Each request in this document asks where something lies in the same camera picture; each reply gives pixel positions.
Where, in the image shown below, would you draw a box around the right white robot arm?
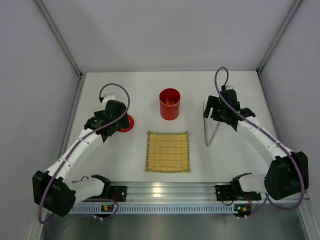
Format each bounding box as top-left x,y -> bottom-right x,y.
203,89 -> 309,200

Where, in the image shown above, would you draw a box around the purple cable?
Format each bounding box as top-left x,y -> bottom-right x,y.
37,83 -> 131,224
214,66 -> 306,218

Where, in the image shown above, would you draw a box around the metal tongs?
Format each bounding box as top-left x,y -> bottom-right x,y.
202,99 -> 222,148

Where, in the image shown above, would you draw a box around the red lid with handle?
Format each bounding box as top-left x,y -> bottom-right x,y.
119,114 -> 135,133

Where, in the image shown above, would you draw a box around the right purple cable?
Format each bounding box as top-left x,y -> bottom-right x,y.
214,66 -> 306,218

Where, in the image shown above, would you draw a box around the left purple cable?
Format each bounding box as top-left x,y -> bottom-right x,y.
37,83 -> 131,224

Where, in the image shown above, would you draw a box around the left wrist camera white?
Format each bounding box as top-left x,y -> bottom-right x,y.
99,93 -> 115,103

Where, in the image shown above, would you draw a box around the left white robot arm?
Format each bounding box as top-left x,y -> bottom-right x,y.
32,99 -> 130,217

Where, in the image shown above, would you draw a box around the right aluminium frame post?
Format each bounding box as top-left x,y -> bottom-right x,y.
256,0 -> 305,140

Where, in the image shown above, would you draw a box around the aluminium mounting rail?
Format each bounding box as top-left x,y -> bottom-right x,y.
64,181 -> 310,204

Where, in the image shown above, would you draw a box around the bamboo tray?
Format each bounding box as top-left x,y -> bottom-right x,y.
145,131 -> 191,174

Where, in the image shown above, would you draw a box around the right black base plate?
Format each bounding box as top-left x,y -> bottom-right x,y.
215,184 -> 262,202

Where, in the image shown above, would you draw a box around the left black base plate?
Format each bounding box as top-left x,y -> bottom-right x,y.
107,185 -> 127,202

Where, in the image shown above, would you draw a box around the aluminium frame post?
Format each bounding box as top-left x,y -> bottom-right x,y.
33,0 -> 84,157
256,0 -> 305,140

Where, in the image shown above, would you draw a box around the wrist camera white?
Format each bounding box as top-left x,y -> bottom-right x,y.
221,85 -> 235,91
99,93 -> 115,103

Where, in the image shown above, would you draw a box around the slotted cable duct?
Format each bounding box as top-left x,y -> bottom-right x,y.
69,203 -> 237,215

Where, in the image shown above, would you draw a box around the red cylindrical container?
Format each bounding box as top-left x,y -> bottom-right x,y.
159,88 -> 181,121

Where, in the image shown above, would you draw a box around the red strawberry slice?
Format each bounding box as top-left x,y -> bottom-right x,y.
164,97 -> 176,106

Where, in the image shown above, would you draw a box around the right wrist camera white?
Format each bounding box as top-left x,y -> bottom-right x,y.
221,85 -> 235,91

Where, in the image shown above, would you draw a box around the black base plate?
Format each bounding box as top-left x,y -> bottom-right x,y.
215,184 -> 262,202
107,185 -> 127,202

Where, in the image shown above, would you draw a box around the left aluminium frame post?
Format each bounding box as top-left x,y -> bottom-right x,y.
33,0 -> 84,157

